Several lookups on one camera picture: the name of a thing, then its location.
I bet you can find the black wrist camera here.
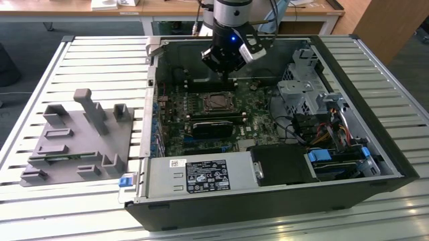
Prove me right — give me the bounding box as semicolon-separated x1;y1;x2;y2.
200;49;216;62

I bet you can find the metal socket cover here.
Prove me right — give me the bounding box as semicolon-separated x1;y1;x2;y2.
199;91;238;112

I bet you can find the graphics card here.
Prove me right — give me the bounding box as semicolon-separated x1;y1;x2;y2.
188;119;234;140

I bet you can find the hard disk in blue carrier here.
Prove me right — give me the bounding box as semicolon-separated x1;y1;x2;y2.
305;148;359;180

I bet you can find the coloured wire bundle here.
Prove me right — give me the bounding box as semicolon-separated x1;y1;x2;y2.
310;107;354;153

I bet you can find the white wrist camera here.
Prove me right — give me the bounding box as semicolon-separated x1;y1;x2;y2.
238;42;267;61

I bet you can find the black plastic shroud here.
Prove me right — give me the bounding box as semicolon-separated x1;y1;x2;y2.
250;145;318;187

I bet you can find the green motherboard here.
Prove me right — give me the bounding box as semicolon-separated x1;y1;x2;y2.
152;80;286;158

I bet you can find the grey power supply unit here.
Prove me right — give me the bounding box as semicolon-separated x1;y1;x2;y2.
143;152;260;199

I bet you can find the plain white box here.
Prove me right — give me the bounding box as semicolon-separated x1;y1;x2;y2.
91;0;120;11

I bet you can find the silver chipset heatsink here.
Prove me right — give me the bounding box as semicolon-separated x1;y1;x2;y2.
238;140;255;152

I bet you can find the wooden desk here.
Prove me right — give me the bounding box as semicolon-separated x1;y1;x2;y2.
141;0;346;36
0;0;144;32

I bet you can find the metal disk bay cage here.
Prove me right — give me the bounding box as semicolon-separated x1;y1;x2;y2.
276;49;349;118

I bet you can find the wooden cabinet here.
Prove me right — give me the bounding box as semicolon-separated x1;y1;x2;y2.
351;0;421;66

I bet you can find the black PC case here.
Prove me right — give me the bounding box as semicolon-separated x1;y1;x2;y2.
117;34;419;232

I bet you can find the green RAM stick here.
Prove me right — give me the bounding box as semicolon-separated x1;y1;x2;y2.
45;153;97;161
187;112;244;122

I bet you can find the grey parts rack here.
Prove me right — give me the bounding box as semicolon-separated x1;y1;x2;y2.
20;88;135;188

